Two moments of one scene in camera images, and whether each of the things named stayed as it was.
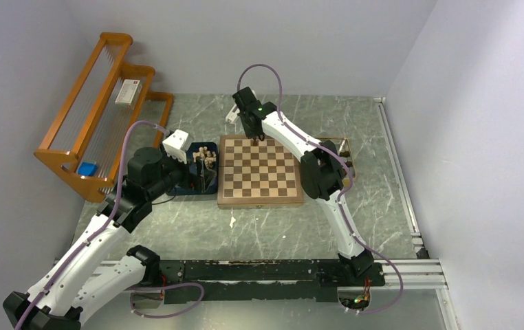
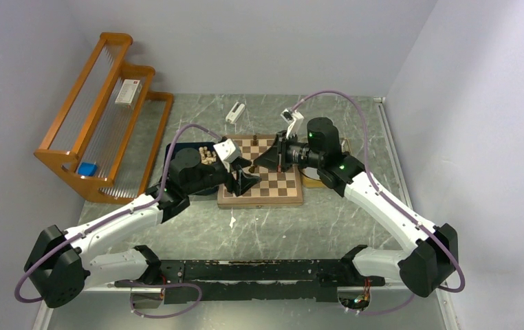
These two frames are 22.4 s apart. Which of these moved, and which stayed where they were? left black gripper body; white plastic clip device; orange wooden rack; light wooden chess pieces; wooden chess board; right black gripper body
Moved: left black gripper body; right black gripper body
Stayed: orange wooden rack; wooden chess board; white plastic clip device; light wooden chess pieces
